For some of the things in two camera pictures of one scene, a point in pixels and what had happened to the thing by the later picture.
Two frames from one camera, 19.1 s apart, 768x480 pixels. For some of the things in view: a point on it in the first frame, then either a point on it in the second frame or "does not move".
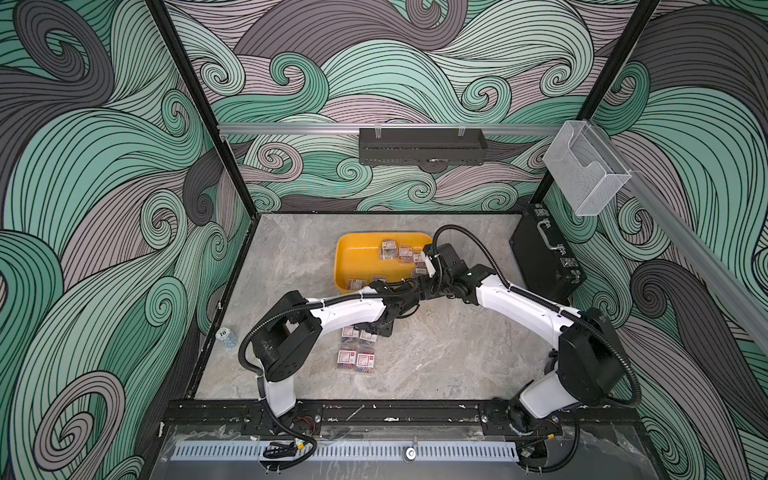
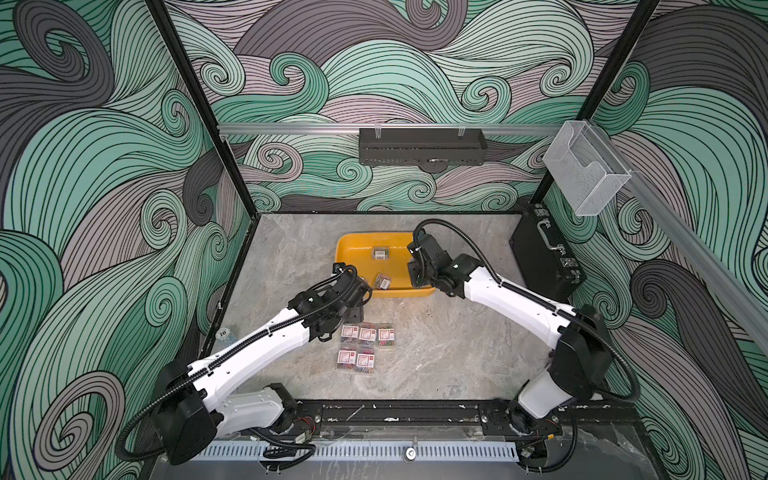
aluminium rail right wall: [699, 251] does not move
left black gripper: [386, 333] to [356, 313]
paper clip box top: [389, 250] to [386, 336]
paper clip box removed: [346, 359] does not move
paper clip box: [349, 334] does not move
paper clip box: [405, 254] to [380, 253]
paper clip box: [367, 338] does not move
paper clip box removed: [365, 362] does not move
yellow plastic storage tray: [363, 258] does not move
